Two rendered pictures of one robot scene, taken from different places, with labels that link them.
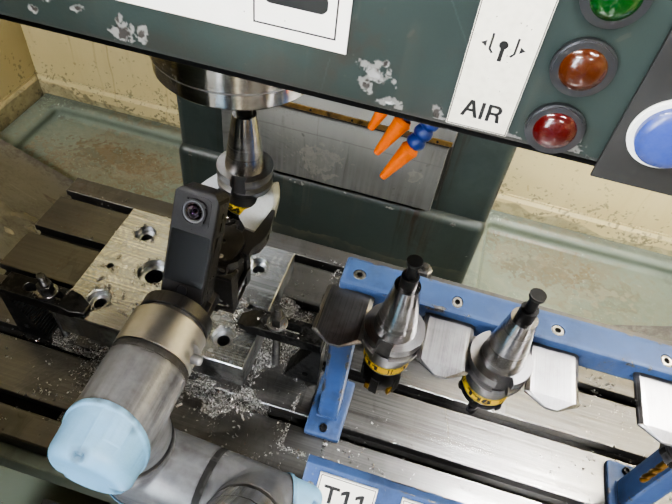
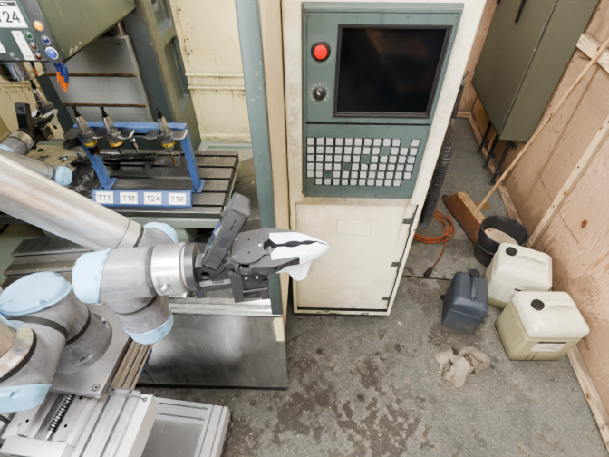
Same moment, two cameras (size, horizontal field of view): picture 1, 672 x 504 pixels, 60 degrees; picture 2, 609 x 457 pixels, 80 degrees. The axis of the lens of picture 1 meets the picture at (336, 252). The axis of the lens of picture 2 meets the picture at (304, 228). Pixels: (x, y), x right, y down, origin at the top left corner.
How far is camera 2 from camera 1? 137 cm
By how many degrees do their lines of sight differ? 6
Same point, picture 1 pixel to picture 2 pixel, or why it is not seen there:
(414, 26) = (11, 45)
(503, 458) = (162, 185)
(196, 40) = not seen: outside the picture
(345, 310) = (73, 131)
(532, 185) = (217, 126)
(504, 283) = not seen: hidden behind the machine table
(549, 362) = (126, 131)
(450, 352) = (100, 133)
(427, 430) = (139, 184)
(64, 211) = not seen: hidden behind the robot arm
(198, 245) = (24, 116)
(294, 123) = (94, 111)
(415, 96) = (19, 56)
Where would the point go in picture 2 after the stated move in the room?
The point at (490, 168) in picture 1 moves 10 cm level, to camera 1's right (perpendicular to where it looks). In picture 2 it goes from (166, 111) to (184, 111)
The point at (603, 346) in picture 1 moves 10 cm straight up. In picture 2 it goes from (140, 125) to (131, 102)
